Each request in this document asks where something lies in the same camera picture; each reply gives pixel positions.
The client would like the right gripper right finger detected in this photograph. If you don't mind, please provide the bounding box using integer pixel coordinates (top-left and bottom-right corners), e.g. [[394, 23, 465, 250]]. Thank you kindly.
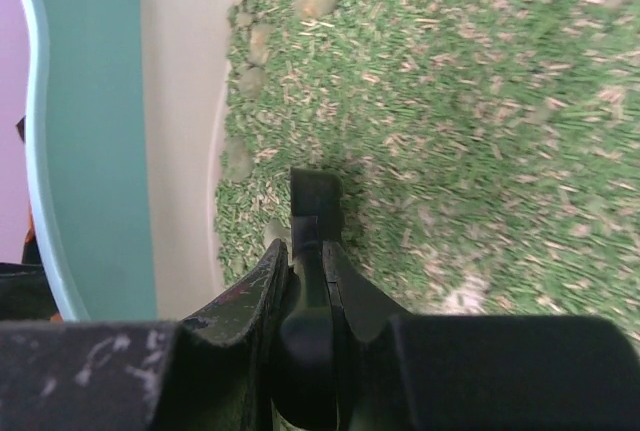
[[322, 241, 415, 430]]

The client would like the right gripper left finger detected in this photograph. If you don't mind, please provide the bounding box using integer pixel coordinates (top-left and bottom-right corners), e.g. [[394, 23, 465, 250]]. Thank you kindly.
[[179, 239, 289, 430]]

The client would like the black litter scoop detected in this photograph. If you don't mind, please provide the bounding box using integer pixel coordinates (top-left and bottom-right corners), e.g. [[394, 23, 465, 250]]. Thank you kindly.
[[270, 168, 344, 430]]

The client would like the teal litter box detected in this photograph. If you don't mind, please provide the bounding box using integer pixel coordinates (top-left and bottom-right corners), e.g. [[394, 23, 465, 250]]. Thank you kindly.
[[22, 0, 234, 320]]

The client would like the green cat litter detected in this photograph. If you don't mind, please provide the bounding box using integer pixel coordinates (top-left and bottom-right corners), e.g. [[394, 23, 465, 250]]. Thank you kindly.
[[215, 0, 639, 340]]

